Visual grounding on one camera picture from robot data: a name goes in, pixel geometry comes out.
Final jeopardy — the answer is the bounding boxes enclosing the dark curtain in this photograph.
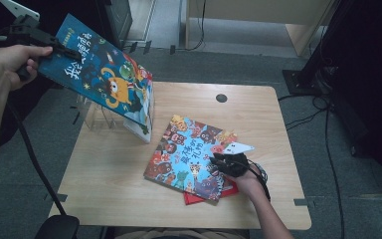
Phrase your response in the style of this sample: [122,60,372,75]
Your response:
[306,0,382,183]
[0,0,113,160]

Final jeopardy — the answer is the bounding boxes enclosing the person's right hand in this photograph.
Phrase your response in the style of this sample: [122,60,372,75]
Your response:
[235,168,270,197]

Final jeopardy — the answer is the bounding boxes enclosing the black computer tower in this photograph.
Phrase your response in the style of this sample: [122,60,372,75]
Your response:
[94,0,133,61]

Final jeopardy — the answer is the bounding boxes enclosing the light wooden cabinet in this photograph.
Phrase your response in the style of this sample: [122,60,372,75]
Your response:
[184,0,337,58]

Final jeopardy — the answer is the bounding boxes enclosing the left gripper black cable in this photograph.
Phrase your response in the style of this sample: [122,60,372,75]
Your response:
[4,99,68,217]

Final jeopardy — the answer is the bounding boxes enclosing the black stand base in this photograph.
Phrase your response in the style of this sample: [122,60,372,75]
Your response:
[282,64,337,98]

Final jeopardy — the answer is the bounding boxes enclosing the black hanging cable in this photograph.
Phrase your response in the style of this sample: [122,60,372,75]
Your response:
[173,0,208,53]

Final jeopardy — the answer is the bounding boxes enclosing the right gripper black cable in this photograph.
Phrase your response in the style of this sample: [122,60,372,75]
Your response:
[245,158,273,202]

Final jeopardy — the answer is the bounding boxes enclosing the light blue animals picture book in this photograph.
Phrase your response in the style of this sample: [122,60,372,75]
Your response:
[143,115,239,203]

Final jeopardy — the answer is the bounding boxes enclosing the person's beige trousers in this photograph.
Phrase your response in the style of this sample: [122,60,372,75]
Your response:
[112,227,250,239]

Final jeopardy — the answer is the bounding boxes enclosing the red picture book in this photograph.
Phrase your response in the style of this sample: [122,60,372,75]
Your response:
[182,180,240,206]

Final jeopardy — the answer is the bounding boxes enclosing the black tape strip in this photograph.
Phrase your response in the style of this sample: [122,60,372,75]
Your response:
[69,105,82,125]

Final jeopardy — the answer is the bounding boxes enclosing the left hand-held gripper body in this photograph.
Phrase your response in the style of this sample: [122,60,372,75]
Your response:
[0,0,59,49]

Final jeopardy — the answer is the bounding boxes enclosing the white caterpillar picture book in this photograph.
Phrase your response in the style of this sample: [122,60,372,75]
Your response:
[122,119,153,144]

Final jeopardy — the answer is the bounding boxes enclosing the dark blue monster picture book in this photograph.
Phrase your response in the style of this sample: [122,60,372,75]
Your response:
[38,13,153,128]

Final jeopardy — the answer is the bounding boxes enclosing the clear acrylic book rack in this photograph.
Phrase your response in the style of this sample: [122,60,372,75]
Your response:
[77,79,156,133]

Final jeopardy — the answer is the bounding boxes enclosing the black chair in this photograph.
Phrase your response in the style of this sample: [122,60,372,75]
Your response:
[34,214,81,239]

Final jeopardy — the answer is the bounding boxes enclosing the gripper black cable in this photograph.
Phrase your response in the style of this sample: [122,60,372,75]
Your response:
[4,99,68,217]
[245,158,273,202]

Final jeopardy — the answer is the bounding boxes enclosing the long black floor cable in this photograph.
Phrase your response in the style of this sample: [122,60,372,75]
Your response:
[322,99,346,239]

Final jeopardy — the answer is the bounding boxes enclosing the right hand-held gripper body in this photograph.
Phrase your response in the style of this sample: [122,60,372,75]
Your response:
[219,141,256,178]

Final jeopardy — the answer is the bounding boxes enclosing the person's left hand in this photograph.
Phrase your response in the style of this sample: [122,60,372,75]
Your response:
[0,44,54,92]

